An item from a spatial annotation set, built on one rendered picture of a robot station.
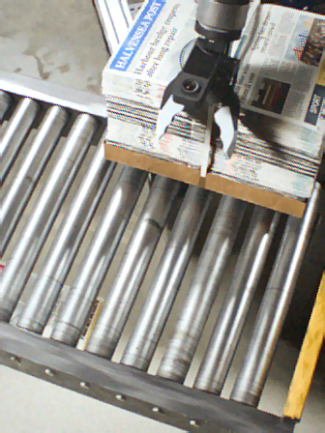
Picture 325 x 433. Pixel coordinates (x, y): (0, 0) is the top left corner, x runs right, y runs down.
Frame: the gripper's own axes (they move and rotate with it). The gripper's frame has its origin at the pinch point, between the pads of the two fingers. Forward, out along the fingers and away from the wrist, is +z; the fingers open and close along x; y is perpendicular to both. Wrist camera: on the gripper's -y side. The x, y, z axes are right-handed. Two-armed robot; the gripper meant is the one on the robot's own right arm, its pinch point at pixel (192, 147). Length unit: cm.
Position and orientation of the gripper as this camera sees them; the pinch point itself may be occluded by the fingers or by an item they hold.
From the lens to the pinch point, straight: 118.4
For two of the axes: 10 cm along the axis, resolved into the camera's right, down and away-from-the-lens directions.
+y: 3.0, -4.7, 8.3
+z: -1.5, 8.3, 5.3
